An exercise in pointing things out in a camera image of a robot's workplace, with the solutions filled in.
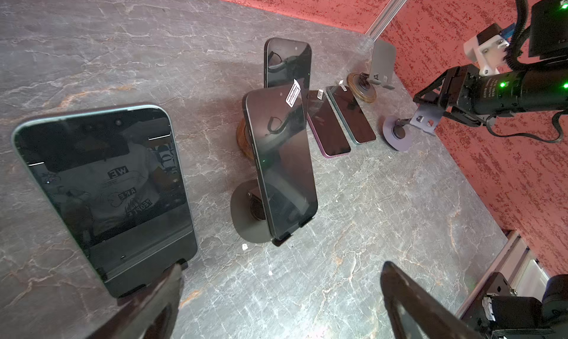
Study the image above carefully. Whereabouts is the wooden base rear phone stand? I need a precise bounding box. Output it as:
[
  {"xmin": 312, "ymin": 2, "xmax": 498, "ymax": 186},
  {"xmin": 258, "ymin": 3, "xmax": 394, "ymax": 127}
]
[{"xmin": 236, "ymin": 118, "xmax": 254, "ymax": 161}]

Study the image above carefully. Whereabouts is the purple phone with sticker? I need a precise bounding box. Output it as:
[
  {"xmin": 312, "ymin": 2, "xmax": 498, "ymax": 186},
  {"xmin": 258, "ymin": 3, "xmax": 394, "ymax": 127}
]
[{"xmin": 307, "ymin": 89, "xmax": 351, "ymax": 158}]

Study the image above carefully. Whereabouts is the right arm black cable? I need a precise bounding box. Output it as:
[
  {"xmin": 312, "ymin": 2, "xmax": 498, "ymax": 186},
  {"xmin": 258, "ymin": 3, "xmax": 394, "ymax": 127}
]
[{"xmin": 485, "ymin": 0, "xmax": 568, "ymax": 145}]

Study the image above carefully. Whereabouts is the green-edged phone far left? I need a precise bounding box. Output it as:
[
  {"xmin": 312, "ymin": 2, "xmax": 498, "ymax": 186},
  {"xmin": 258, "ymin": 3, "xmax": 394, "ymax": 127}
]
[{"xmin": 12, "ymin": 104, "xmax": 198, "ymax": 298}]

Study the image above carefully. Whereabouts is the black round phone stand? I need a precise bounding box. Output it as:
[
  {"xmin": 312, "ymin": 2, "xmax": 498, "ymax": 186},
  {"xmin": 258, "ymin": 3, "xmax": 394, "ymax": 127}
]
[{"xmin": 230, "ymin": 180, "xmax": 272, "ymax": 244}]

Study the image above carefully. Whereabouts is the purple phone stand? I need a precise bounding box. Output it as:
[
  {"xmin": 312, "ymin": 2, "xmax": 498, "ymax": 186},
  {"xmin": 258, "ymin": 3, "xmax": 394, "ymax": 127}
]
[{"xmin": 382, "ymin": 104, "xmax": 444, "ymax": 152}]

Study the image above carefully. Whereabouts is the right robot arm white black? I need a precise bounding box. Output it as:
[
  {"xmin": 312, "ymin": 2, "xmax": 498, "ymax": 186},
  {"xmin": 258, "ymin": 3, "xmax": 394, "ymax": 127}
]
[{"xmin": 398, "ymin": 0, "xmax": 567, "ymax": 133}]

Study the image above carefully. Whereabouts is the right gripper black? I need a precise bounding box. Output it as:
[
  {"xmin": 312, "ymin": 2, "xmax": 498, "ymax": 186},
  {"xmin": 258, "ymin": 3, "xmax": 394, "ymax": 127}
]
[{"xmin": 413, "ymin": 65, "xmax": 567, "ymax": 126}]

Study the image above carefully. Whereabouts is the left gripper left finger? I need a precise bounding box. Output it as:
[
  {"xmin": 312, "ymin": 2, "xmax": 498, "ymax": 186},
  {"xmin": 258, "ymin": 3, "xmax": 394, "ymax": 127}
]
[{"xmin": 89, "ymin": 264, "xmax": 183, "ymax": 338}]

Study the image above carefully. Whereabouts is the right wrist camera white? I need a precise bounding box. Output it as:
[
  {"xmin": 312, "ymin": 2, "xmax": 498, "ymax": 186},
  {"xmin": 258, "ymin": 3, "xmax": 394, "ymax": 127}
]
[{"xmin": 463, "ymin": 23, "xmax": 516, "ymax": 77}]

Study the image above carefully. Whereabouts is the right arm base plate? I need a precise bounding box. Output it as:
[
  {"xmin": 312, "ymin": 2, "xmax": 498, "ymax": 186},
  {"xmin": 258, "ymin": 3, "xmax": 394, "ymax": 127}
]
[{"xmin": 456, "ymin": 230, "xmax": 568, "ymax": 339}]

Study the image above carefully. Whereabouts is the black phone on rear stand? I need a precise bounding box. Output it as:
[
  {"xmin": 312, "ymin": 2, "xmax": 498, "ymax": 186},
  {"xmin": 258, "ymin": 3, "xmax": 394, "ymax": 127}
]
[{"xmin": 263, "ymin": 37, "xmax": 312, "ymax": 95}]

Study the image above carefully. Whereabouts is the light green phone with sticker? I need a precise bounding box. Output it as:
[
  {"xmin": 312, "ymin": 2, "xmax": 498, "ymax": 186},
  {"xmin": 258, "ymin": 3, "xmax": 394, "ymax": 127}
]
[{"xmin": 325, "ymin": 85, "xmax": 377, "ymax": 145}]

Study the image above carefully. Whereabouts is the silver-backed phone on black stand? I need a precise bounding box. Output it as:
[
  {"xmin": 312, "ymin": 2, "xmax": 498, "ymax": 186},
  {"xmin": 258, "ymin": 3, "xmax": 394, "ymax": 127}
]
[{"xmin": 242, "ymin": 80, "xmax": 318, "ymax": 247}]

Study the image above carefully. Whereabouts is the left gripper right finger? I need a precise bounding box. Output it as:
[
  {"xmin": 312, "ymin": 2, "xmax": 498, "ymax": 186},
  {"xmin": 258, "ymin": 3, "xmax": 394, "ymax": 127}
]
[{"xmin": 380, "ymin": 261, "xmax": 481, "ymax": 338}]

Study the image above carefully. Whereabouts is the wooden base grey phone stand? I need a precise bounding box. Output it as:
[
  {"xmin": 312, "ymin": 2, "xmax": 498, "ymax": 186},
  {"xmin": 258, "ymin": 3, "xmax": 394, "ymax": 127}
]
[{"xmin": 346, "ymin": 40, "xmax": 396, "ymax": 103}]

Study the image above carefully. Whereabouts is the right aluminium corner post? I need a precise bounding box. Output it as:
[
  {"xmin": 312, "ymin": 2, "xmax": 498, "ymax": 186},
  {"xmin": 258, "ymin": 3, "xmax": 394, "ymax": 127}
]
[{"xmin": 365, "ymin": 0, "xmax": 408, "ymax": 41}]

